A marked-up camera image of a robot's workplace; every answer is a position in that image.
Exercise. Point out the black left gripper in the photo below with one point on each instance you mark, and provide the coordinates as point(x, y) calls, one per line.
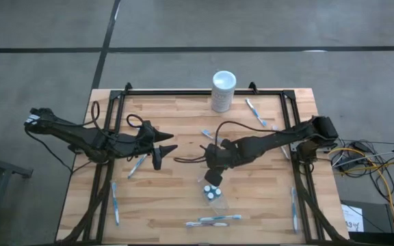
point(145, 145)

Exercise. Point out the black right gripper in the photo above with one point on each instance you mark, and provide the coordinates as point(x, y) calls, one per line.
point(221, 155)

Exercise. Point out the clear acrylic organizer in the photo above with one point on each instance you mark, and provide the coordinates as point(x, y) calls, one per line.
point(221, 203)

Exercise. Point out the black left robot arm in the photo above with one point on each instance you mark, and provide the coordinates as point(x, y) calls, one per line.
point(70, 131)

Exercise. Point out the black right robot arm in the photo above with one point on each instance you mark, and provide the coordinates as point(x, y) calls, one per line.
point(272, 141)

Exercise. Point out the white wipes canister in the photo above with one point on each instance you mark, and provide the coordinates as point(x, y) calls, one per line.
point(223, 92)

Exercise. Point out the white paper label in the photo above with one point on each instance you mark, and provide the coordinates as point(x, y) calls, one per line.
point(352, 218)

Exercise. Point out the black box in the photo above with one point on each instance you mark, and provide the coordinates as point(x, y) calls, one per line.
point(378, 215)

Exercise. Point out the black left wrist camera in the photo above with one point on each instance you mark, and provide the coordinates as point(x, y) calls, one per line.
point(149, 126)

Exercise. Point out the black aluminium table frame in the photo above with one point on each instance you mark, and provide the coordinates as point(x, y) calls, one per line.
point(183, 92)

